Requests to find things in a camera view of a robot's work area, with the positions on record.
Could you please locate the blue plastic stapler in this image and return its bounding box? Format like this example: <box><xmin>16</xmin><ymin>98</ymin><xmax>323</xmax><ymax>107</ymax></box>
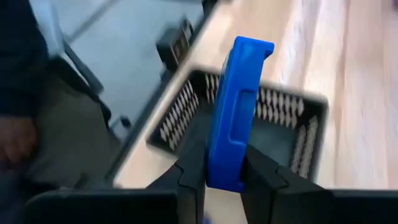
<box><xmin>205</xmin><ymin>35</ymin><xmax>275</xmax><ymax>194</ymax></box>

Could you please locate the person's hand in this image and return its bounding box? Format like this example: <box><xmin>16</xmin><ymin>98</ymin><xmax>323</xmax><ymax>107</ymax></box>
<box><xmin>0</xmin><ymin>114</ymin><xmax>39</xmax><ymax>166</ymax></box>

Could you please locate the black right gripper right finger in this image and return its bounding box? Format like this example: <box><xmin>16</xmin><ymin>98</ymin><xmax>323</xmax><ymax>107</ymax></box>
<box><xmin>241</xmin><ymin>144</ymin><xmax>334</xmax><ymax>224</ymax></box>

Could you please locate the black table-level camera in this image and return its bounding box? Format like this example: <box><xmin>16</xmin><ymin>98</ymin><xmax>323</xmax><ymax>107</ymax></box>
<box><xmin>155</xmin><ymin>18</ymin><xmax>195</xmax><ymax>71</ymax></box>

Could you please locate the person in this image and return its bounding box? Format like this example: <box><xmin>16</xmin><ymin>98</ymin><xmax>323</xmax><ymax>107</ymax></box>
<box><xmin>0</xmin><ymin>0</ymin><xmax>123</xmax><ymax>224</ymax></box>

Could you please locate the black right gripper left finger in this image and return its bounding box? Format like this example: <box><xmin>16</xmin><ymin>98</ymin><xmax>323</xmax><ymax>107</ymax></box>
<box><xmin>146</xmin><ymin>116</ymin><xmax>208</xmax><ymax>224</ymax></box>

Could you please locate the black slotted plastic basket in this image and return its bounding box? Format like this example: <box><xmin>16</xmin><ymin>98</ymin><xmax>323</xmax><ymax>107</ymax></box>
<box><xmin>146</xmin><ymin>67</ymin><xmax>330</xmax><ymax>187</ymax></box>

